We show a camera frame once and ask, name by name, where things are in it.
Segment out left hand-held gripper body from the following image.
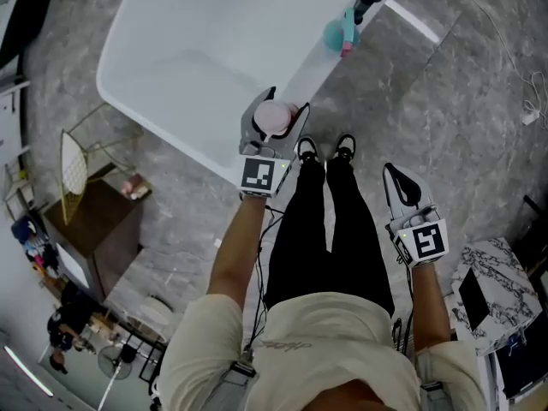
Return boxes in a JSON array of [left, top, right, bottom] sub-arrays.
[[237, 137, 296, 200]]

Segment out marble pattern cabinet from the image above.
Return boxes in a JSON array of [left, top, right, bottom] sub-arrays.
[[449, 236, 545, 357]]

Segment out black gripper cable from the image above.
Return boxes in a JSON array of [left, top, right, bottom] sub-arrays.
[[246, 205, 286, 354], [391, 267, 417, 354]]

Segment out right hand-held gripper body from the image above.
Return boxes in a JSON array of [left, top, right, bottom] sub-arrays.
[[384, 203, 450, 270]]

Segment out dark green bathtub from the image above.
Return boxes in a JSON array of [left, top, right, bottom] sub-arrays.
[[0, 0, 59, 70]]

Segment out white power strip with cord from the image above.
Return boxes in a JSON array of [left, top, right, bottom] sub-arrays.
[[453, 0, 548, 126]]

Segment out person's black white shoe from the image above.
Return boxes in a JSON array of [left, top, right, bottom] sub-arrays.
[[333, 133, 357, 163], [296, 136, 319, 164]]

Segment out person's right forearm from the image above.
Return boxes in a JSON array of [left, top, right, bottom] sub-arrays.
[[408, 261, 453, 354]]

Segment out person's cream shirt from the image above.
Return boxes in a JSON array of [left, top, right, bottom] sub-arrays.
[[158, 291, 489, 411]]

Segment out pale pink round lid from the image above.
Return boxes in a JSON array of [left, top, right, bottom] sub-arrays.
[[252, 99, 301, 141]]

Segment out grey shoulder strap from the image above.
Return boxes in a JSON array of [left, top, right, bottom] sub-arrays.
[[417, 378, 450, 411], [205, 348, 259, 411]]

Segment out white bathtub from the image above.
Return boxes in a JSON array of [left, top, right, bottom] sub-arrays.
[[96, 0, 406, 194]]

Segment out person's left black white shoe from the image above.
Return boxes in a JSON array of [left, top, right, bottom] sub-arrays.
[[296, 136, 319, 164]]

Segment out person's black trousers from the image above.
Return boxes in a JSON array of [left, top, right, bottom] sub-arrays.
[[263, 156, 396, 316]]

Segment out teal pump bottle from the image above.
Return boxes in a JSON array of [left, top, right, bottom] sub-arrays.
[[323, 7, 362, 58]]

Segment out black standing fan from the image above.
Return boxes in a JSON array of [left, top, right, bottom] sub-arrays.
[[97, 343, 134, 410]]

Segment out person's right black white shoe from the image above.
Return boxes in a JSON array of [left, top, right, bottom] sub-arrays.
[[333, 133, 357, 163]]

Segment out person's left forearm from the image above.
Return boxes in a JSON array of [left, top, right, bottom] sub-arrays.
[[205, 194, 269, 312]]

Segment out white round stool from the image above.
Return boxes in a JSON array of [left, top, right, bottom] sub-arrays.
[[139, 295, 174, 330]]

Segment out dark wooden vanity cabinet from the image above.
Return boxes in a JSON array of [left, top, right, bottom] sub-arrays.
[[42, 163, 153, 304]]

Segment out pink toiletry item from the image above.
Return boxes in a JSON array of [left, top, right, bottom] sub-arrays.
[[121, 173, 152, 201]]

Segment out white cabinet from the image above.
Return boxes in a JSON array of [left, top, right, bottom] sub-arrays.
[[0, 74, 32, 162]]

